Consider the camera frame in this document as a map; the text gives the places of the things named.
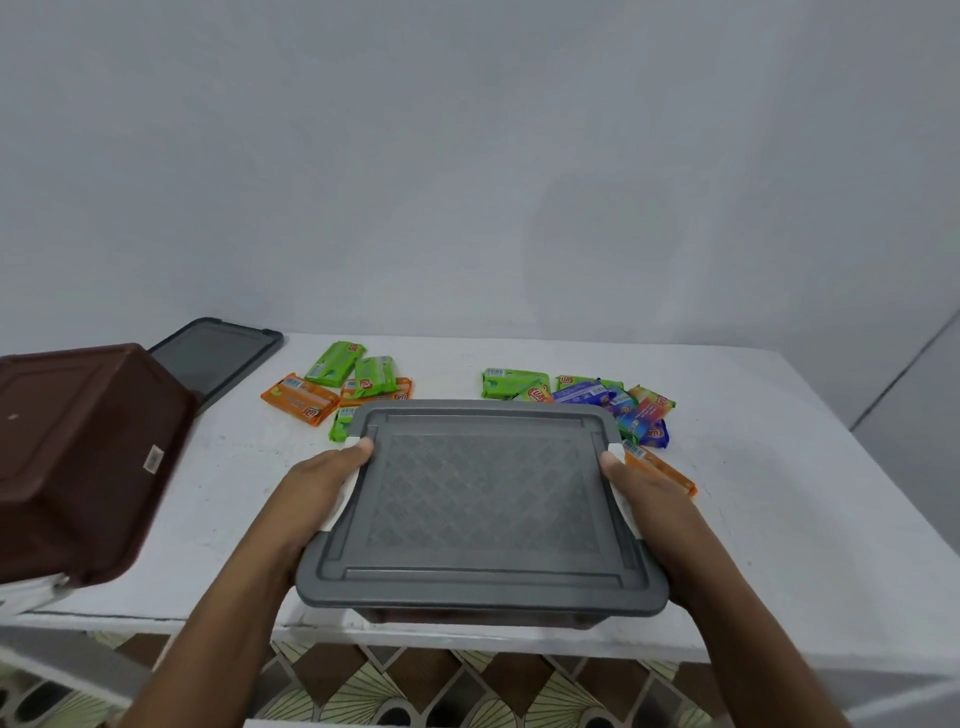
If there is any person's right forearm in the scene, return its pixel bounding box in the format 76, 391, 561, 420
671, 558, 854, 728

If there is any dark grey box lid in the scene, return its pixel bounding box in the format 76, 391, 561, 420
147, 318, 285, 414

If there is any person's right hand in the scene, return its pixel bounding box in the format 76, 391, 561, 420
599, 452, 723, 611

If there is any multicoloured snack packet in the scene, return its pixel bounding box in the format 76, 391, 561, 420
615, 384, 678, 446

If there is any white box latch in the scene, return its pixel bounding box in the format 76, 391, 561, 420
321, 438, 373, 535
606, 442, 648, 543

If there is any brown storage box with sticker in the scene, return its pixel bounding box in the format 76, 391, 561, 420
0, 343, 201, 588

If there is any grey patterned box lid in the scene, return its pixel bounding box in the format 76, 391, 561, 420
295, 399, 670, 618

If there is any white plastic object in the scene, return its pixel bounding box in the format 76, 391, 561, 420
0, 573, 81, 621

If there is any person's left hand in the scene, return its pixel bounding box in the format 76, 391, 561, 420
258, 437, 375, 585

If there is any orange snack packet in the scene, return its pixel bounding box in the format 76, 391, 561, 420
340, 376, 414, 411
260, 372, 343, 428
621, 441, 699, 499

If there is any person's left forearm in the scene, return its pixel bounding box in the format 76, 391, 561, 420
118, 541, 301, 728

